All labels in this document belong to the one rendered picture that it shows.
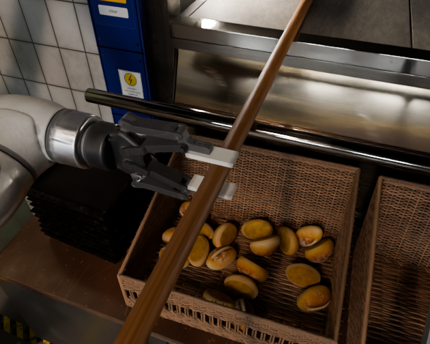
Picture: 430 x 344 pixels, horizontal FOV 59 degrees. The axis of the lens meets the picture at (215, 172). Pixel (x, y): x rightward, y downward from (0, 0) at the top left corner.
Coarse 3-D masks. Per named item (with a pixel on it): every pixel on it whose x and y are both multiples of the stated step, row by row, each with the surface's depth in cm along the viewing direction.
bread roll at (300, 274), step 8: (296, 264) 108; (304, 264) 108; (288, 272) 108; (296, 272) 107; (304, 272) 107; (312, 272) 106; (296, 280) 107; (304, 280) 107; (312, 280) 106; (320, 280) 107
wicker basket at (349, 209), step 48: (192, 192) 129; (240, 192) 123; (288, 192) 117; (336, 192) 113; (144, 240) 108; (240, 240) 122; (336, 240) 120; (192, 288) 109; (288, 288) 109; (336, 288) 97; (240, 336) 97; (288, 336) 89; (336, 336) 84
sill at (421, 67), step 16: (176, 32) 103; (192, 32) 101; (208, 32) 99; (224, 32) 98; (240, 32) 97; (256, 32) 97; (272, 32) 97; (256, 48) 98; (272, 48) 96; (304, 48) 93; (320, 48) 92; (336, 48) 91; (352, 48) 90; (368, 48) 90; (384, 48) 90; (400, 48) 90; (416, 48) 90; (352, 64) 92; (368, 64) 91; (384, 64) 89; (400, 64) 88; (416, 64) 87
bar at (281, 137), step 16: (96, 96) 76; (112, 96) 76; (128, 96) 75; (144, 112) 74; (160, 112) 73; (176, 112) 72; (192, 112) 71; (208, 112) 71; (224, 128) 70; (256, 128) 68; (272, 128) 67; (288, 128) 67; (288, 144) 67; (304, 144) 66; (320, 144) 65; (336, 144) 65; (352, 144) 64; (368, 160) 64; (384, 160) 63; (400, 160) 62; (416, 160) 61
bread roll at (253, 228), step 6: (246, 222) 120; (252, 222) 119; (258, 222) 119; (264, 222) 119; (246, 228) 119; (252, 228) 119; (258, 228) 119; (264, 228) 119; (270, 228) 119; (246, 234) 119; (252, 234) 119; (258, 234) 119; (264, 234) 119; (270, 234) 120
